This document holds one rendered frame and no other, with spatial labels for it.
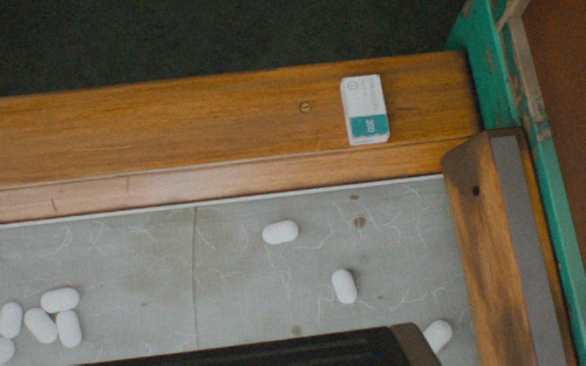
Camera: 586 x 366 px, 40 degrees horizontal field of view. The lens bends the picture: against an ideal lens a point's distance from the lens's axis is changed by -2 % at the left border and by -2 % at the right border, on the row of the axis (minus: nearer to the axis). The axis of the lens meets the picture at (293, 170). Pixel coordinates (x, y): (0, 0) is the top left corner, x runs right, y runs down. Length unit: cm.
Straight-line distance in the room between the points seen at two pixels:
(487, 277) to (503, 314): 3
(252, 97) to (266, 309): 20
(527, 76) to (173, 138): 32
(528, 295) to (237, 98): 32
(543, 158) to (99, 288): 40
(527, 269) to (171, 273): 31
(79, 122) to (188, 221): 14
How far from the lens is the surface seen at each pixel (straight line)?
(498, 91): 75
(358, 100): 76
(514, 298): 66
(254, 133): 76
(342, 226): 76
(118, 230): 77
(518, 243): 66
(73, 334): 74
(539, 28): 69
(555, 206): 67
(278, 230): 74
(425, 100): 79
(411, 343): 41
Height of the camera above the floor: 147
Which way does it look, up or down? 71 degrees down
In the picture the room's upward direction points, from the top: 8 degrees clockwise
